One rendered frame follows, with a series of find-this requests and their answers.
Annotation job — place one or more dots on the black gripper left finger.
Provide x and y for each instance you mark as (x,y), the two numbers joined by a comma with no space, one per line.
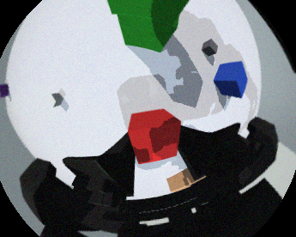
(117,164)

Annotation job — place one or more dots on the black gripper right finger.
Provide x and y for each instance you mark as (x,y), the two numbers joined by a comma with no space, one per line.
(198,148)

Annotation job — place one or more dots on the red block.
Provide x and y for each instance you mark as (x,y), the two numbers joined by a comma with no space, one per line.
(154,135)

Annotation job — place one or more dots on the blue block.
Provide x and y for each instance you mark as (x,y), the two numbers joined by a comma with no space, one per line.
(231,79)

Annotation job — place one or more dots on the purple block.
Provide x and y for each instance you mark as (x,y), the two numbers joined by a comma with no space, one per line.
(4,90)

